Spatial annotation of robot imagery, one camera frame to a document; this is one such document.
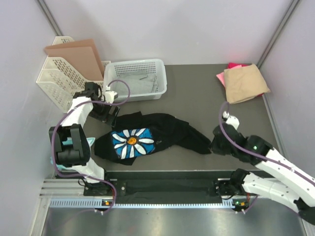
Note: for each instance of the beige folded t-shirt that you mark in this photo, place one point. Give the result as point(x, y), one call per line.
point(244, 83)

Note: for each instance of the red folded t-shirt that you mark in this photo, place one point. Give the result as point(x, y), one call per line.
point(236, 65)

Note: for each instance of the pink folded t-shirt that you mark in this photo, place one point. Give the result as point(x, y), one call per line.
point(221, 78)

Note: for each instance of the white perforated plastic basket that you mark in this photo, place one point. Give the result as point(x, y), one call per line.
point(153, 66)

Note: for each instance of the brown cardboard folder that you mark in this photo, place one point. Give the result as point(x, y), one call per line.
point(82, 55)

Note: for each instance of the grey folded cloth in basket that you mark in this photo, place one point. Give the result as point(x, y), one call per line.
point(139, 82)

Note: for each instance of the teal cat ear headphones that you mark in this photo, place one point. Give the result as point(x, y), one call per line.
point(89, 141)

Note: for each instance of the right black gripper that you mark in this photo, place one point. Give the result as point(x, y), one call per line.
point(214, 148)

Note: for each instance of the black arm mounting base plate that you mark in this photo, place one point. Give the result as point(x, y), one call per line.
point(172, 187)

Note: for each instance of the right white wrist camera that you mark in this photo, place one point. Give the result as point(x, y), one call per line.
point(230, 120)

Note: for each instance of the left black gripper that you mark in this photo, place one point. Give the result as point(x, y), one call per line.
point(107, 118)

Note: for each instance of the black daisy print t-shirt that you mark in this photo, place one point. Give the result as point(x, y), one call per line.
point(135, 135)

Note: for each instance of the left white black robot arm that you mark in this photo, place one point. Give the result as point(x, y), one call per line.
point(72, 150)

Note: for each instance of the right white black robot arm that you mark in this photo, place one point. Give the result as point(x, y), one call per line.
point(294, 188)

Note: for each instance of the cream perforated file organizer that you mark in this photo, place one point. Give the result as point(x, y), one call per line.
point(60, 80)

